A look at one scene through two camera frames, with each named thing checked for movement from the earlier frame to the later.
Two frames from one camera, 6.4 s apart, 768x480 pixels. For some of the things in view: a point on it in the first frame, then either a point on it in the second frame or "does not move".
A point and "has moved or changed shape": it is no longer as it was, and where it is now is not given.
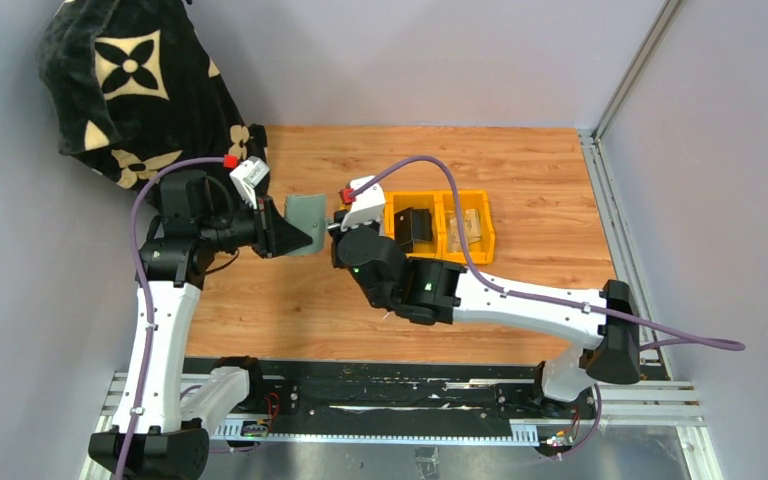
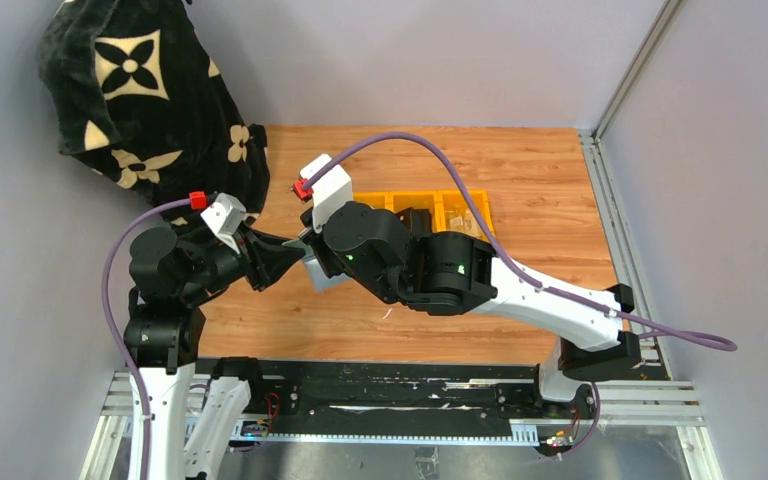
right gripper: (338, 237) → (314, 244)
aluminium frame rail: (617, 240) does not move
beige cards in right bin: (470, 226) does not move
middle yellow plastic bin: (397, 201) does not move
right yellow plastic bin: (477, 223) does not move
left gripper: (267, 229) → (254, 263)
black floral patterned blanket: (130, 85) does not move
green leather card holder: (309, 214) has moved or changed shape
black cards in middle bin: (412, 224) does not move
